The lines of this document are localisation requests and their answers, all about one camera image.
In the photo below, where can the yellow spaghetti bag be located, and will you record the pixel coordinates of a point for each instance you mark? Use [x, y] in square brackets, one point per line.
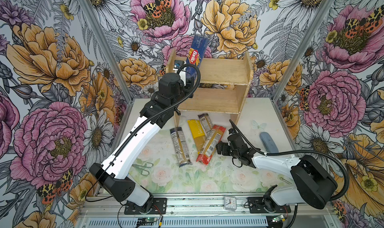
[198, 134]

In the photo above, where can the metal scissors tongs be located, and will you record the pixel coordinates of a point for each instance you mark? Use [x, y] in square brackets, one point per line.
[144, 170]

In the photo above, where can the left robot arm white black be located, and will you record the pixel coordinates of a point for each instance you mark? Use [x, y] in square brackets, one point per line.
[113, 173]

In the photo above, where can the blue grey glasses case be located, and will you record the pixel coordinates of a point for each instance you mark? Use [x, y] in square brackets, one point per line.
[268, 143]

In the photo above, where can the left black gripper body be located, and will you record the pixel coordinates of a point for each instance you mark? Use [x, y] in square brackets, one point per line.
[179, 96]

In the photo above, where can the small white desk clock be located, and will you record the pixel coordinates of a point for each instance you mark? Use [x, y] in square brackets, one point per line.
[230, 203]

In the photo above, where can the green circuit board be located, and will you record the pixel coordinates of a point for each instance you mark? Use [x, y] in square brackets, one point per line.
[280, 218]
[147, 221]

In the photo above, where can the green circuit board right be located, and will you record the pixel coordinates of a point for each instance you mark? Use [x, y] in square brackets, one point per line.
[280, 218]

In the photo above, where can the red spaghetti bag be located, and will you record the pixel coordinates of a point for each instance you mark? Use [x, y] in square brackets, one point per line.
[209, 147]

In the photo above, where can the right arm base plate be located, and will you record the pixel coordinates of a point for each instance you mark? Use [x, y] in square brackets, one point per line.
[259, 205]

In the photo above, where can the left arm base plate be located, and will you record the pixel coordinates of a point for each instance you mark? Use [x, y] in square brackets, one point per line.
[158, 206]

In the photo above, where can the brown striped spaghetti bag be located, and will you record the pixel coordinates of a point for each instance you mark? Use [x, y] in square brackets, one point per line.
[206, 122]

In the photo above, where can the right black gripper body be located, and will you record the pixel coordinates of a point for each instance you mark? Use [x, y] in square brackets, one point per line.
[228, 151]

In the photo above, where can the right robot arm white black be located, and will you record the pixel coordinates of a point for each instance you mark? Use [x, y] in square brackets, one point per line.
[312, 184]

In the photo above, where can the blue Barilla spaghetti box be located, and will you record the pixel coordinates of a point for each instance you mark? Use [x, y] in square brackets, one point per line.
[195, 56]

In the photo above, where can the grey white spaghetti bag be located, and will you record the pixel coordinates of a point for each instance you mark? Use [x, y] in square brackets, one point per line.
[180, 145]

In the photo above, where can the wooden two-tier shelf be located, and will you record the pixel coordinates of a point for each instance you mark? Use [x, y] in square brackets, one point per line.
[237, 73]

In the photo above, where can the green circuit board left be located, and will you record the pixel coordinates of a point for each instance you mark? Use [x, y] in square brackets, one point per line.
[147, 221]

